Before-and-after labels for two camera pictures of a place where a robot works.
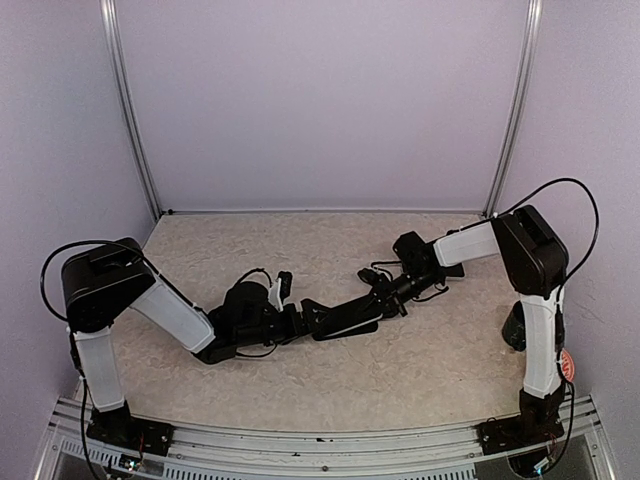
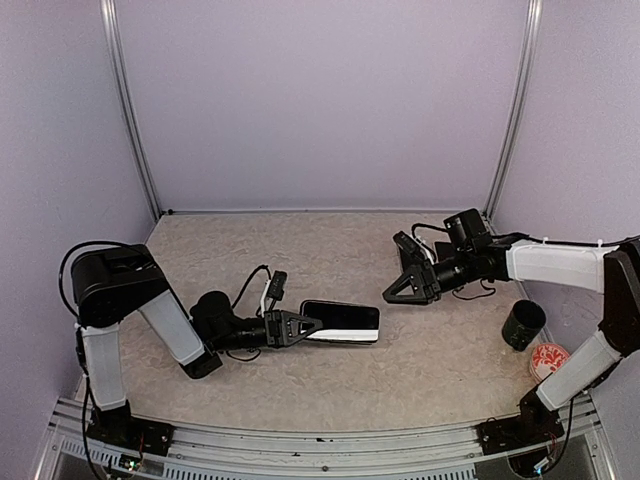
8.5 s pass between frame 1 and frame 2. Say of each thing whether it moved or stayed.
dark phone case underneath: moved
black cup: stayed
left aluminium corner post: stayed
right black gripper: moved
